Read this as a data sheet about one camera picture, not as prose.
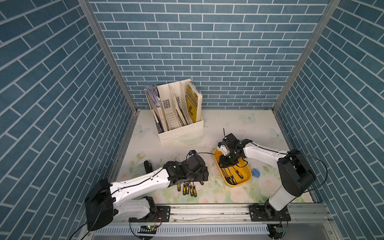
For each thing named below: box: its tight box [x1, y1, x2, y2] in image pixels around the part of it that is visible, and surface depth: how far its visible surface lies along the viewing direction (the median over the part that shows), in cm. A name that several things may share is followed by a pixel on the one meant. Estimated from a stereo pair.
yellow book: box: [185, 81, 203, 123], surface depth 101 cm
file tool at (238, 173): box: [232, 166, 244, 180], surface depth 88 cm
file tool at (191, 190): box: [189, 184, 194, 197], surface depth 82 cm
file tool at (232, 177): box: [227, 167, 237, 185], surface depth 86 cm
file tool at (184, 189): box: [183, 183, 187, 196], surface depth 82 cm
